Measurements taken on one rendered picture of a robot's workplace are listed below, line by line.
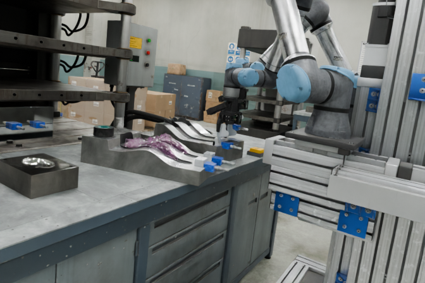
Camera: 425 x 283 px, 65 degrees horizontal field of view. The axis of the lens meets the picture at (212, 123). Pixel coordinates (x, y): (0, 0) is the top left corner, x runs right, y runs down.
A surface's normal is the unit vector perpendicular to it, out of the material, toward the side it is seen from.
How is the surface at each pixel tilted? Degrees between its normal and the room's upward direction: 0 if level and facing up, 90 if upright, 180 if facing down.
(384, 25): 90
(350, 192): 90
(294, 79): 97
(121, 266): 90
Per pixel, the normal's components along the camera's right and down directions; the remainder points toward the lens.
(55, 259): 0.83, 0.17
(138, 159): -0.28, 0.11
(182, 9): -0.48, 0.07
